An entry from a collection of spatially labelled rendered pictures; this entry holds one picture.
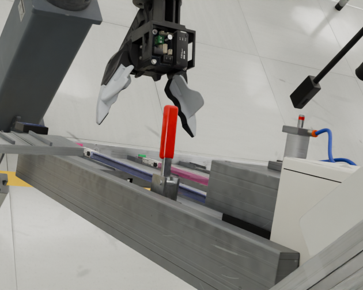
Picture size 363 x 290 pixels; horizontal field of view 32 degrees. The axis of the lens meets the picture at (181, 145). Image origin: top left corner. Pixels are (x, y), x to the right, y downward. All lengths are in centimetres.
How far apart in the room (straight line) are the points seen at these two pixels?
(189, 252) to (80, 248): 134
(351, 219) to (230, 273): 18
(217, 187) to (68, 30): 114
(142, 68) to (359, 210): 57
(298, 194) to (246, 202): 10
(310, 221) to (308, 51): 286
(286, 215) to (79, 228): 148
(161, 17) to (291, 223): 45
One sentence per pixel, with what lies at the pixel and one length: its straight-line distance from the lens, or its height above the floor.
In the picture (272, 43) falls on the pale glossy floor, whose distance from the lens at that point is 311.
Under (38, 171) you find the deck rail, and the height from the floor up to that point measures 79.
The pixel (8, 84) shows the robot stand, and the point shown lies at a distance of 184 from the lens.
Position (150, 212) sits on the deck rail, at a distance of 66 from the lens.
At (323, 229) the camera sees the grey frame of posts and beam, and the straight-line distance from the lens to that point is 39.
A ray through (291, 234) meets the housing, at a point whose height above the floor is 124.
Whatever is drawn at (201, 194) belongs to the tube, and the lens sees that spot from 75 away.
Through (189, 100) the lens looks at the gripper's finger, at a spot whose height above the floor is 100.
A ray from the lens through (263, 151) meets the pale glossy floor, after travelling 255.
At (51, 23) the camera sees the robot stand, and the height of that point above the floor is 50.
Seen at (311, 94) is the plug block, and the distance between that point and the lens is 85.
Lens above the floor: 158
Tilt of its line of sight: 43 degrees down
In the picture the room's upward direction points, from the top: 39 degrees clockwise
